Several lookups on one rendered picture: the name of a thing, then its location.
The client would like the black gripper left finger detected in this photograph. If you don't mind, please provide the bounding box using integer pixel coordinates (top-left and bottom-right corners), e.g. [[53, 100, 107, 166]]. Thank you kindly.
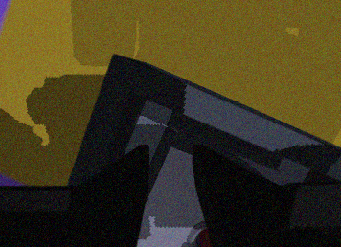
[[0, 145, 149, 247]]

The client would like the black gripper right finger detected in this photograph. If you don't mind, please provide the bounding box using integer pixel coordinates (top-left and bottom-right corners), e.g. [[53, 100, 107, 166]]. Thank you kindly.
[[193, 145, 341, 247]]

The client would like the dark grey open box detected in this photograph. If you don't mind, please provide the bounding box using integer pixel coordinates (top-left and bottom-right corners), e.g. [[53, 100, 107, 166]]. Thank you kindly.
[[67, 54, 341, 186]]

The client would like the dark red peg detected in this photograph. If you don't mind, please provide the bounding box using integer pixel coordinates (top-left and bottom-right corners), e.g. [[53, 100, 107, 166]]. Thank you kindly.
[[200, 229, 212, 247]]

